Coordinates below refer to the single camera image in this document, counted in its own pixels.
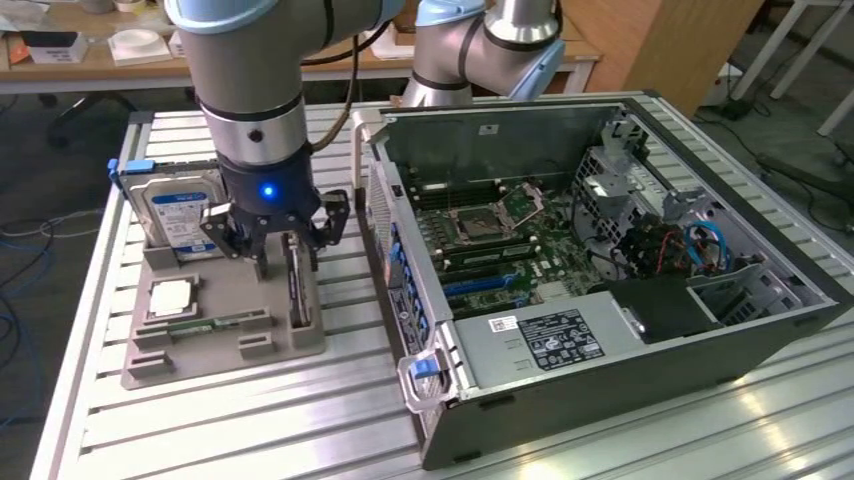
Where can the metal disk bay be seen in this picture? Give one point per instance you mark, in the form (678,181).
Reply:
(614,190)

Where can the metal socket cover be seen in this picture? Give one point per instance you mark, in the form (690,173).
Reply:
(523,197)

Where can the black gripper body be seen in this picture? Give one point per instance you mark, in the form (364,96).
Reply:
(267,190)

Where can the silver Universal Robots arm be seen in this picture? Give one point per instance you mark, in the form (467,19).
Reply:
(247,75)

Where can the wooden desk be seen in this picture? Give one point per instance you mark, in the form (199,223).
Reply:
(80,75)

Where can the grey parts rack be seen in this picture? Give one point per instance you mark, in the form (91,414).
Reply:
(223,305)

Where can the white square tray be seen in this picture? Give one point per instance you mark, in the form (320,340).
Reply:
(140,47)

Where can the white labelled box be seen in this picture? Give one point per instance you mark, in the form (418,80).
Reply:
(56,52)

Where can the installed RAM stick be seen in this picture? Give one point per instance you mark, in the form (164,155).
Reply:
(490,251)

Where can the white table frame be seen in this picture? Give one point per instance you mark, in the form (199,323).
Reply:
(766,55)

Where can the silver CPU chip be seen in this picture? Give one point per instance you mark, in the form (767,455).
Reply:
(172,297)

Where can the black office chair base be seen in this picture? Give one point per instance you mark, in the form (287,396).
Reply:
(74,112)
(807,170)

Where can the green loose RAM stick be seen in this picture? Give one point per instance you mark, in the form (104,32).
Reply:
(200,325)

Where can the grey drive cage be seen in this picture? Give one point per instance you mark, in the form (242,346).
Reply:
(741,295)

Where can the black plastic shroud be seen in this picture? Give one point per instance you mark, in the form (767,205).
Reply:
(661,310)

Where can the CPU socket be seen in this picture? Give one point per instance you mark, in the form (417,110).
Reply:
(479,224)

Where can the black open PC case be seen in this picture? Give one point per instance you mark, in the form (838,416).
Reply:
(601,400)

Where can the wooden cabinet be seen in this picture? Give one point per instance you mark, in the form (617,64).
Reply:
(667,50)

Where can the silver chipset heatsink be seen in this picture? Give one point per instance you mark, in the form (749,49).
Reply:
(555,292)

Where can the hard disk with blue rails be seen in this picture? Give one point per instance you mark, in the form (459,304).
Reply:
(170,210)

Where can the green motherboard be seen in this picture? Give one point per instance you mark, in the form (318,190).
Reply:
(554,250)

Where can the black RAM slot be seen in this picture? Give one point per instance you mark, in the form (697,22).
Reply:
(455,180)
(461,195)
(463,204)
(458,187)

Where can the blue expansion slot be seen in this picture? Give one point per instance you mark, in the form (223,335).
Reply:
(477,286)

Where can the grey power supply unit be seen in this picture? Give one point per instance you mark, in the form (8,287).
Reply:
(494,360)

